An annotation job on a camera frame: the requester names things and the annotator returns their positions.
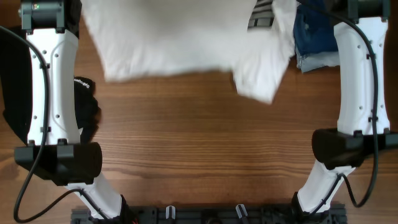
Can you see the white t-shirt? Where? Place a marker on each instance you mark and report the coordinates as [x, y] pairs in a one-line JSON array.
[[144, 38]]

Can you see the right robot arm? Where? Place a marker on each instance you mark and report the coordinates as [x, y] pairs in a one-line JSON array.
[[363, 128]]

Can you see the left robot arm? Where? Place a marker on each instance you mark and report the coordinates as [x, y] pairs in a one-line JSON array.
[[54, 150]]

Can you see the folded light blue jeans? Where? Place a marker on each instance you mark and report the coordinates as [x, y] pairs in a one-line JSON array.
[[309, 62]]

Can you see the folded dark blue garment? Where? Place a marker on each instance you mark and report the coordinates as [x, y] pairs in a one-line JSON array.
[[313, 32]]

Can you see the black garment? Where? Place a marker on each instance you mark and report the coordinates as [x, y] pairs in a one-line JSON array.
[[16, 82]]

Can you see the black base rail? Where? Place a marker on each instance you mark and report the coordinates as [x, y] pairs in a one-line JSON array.
[[268, 214]]

